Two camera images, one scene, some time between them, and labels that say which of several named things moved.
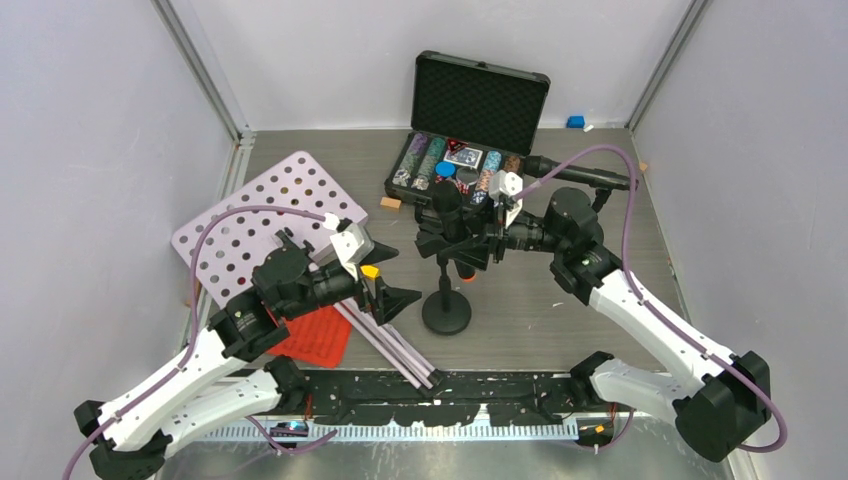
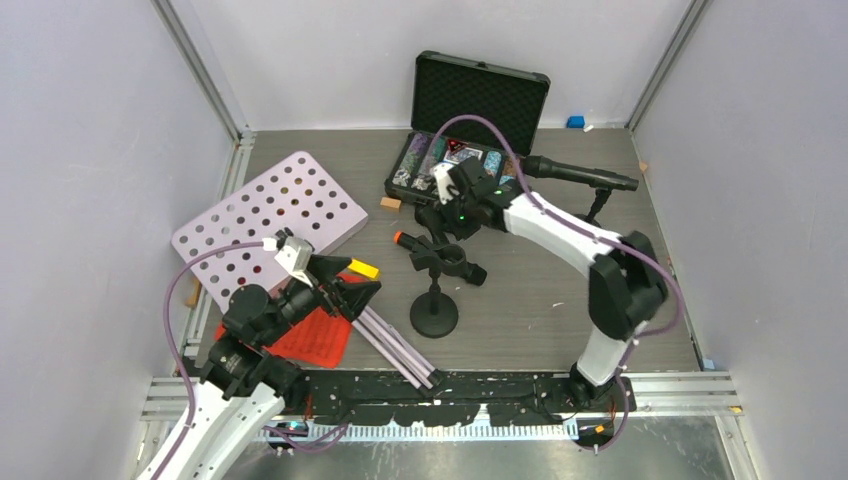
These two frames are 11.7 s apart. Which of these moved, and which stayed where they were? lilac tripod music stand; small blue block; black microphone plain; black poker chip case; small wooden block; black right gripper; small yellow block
Moved: black right gripper
Stayed: lilac tripod music stand; small wooden block; black microphone plain; black poker chip case; small blue block; small yellow block
